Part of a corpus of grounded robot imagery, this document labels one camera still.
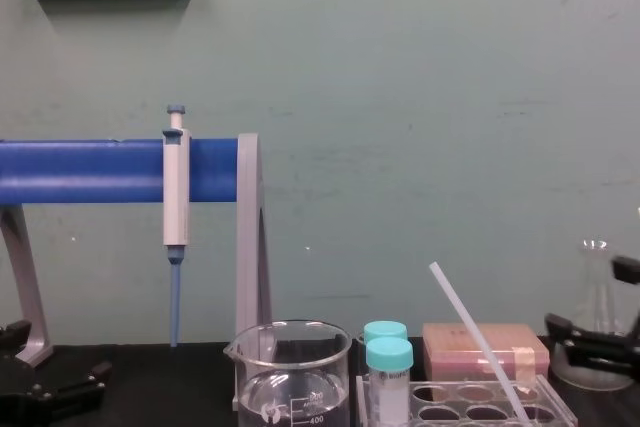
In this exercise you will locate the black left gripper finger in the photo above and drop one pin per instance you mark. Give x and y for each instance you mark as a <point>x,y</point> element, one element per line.
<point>15,339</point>
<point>60,392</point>

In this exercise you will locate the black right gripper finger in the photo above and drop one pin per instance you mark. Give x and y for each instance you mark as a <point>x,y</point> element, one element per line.
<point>627,269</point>
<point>600,347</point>

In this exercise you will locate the translucent white stirring rod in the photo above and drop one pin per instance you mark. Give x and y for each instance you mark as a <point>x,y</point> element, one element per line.
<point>472,329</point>

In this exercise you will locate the grey arched rack leg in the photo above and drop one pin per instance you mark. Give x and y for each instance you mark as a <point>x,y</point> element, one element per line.
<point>30,307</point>
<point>248,227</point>

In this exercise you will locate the clear glass conical flask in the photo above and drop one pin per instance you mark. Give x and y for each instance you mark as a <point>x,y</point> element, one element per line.
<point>597,297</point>

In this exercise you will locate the clear plastic tube rack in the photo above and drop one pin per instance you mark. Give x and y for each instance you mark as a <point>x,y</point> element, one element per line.
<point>545,399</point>

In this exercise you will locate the pink pipette tip box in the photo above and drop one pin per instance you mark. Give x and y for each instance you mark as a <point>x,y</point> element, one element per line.
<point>450,347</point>

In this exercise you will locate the blue pipette rack bar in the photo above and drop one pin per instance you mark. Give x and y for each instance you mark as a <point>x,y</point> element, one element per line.
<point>80,172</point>

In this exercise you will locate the sample tube with teal cap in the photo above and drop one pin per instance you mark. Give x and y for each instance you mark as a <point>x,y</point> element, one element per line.
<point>389,367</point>
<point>384,329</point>

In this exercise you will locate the white and blue pipette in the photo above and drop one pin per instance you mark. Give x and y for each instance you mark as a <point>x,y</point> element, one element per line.
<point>175,197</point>

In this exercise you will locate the glass beaker with liquid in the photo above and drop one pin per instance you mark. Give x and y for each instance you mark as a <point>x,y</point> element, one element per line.
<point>292,387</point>

